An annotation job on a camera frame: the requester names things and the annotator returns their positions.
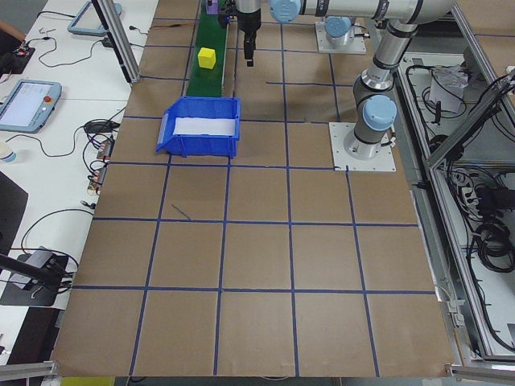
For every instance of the white desk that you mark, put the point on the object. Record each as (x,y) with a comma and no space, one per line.
(52,177)
(100,80)

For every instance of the small brown circuit board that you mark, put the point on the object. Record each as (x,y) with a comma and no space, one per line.
(106,149)
(97,179)

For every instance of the green conveyor belt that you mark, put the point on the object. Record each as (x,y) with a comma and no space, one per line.
(207,82)

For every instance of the yellow foam block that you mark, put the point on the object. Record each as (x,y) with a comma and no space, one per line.
(207,58)

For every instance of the white power strip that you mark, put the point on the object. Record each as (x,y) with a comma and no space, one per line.
(468,193)

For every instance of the white square base plate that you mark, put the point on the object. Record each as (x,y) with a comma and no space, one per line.
(360,46)
(342,161)

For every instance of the purple foam block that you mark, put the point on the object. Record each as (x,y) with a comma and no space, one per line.
(211,6)

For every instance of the grey blue teach pendant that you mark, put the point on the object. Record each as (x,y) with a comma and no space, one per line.
(28,104)
(94,18)

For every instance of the V-shaped metal bar frame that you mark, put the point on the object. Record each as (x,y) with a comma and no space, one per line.
(470,122)

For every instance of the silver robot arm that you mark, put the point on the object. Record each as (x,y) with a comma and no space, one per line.
(338,26)
(378,112)

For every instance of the aluminium corner rail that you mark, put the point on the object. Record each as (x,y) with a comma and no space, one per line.
(483,370)
(28,369)

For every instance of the crumpled white paper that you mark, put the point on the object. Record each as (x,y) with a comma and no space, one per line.
(446,86)

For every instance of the blue plastic storage bin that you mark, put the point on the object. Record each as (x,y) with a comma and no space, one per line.
(201,146)

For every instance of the black flat panel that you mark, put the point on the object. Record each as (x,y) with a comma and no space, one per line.
(10,213)

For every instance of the aluminium profile post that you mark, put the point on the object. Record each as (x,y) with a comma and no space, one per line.
(120,40)

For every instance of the black camera stand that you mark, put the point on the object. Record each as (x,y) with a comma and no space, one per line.
(24,295)

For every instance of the white paper cup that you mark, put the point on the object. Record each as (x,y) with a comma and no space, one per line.
(6,154)

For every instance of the black power adapter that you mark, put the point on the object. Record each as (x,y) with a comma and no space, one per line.
(489,197)
(108,42)
(98,127)

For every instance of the black controller device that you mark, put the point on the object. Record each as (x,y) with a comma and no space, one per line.
(8,62)

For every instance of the person's bare forearm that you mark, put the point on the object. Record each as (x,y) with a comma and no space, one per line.
(8,28)

